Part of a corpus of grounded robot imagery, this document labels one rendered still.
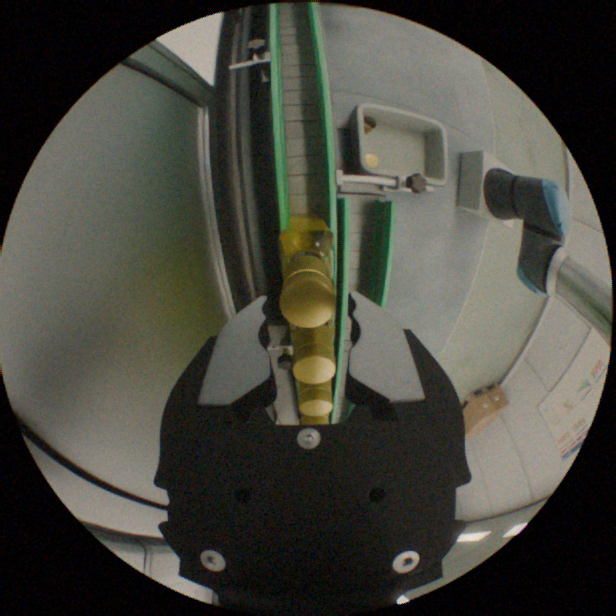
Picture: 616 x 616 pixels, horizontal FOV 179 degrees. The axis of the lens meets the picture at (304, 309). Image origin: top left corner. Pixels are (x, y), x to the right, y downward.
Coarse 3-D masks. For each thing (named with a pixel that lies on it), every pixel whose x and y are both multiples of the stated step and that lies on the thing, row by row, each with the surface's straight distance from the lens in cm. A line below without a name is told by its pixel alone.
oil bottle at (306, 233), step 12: (312, 216) 37; (288, 228) 23; (300, 228) 22; (312, 228) 21; (324, 228) 21; (288, 240) 18; (300, 240) 18; (312, 240) 18; (324, 240) 18; (288, 252) 18; (324, 252) 18; (288, 264) 18
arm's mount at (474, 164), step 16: (464, 160) 70; (480, 160) 65; (496, 160) 70; (464, 176) 68; (480, 176) 64; (464, 192) 67; (480, 192) 62; (464, 208) 67; (480, 208) 61; (512, 224) 75
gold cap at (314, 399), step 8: (304, 384) 20; (312, 384) 20; (320, 384) 20; (328, 384) 21; (304, 392) 20; (312, 392) 19; (320, 392) 19; (328, 392) 20; (304, 400) 19; (312, 400) 19; (320, 400) 19; (328, 400) 19; (304, 408) 20; (312, 408) 20; (320, 408) 20; (328, 408) 20
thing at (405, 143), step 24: (360, 120) 47; (384, 120) 56; (408, 120) 56; (432, 120) 57; (360, 144) 45; (384, 144) 55; (408, 144) 58; (432, 144) 59; (384, 168) 54; (408, 168) 57; (432, 168) 58
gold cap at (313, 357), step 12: (324, 324) 18; (300, 336) 16; (312, 336) 16; (324, 336) 16; (300, 348) 15; (312, 348) 15; (324, 348) 15; (300, 360) 15; (312, 360) 14; (324, 360) 15; (300, 372) 16; (312, 372) 16; (324, 372) 16
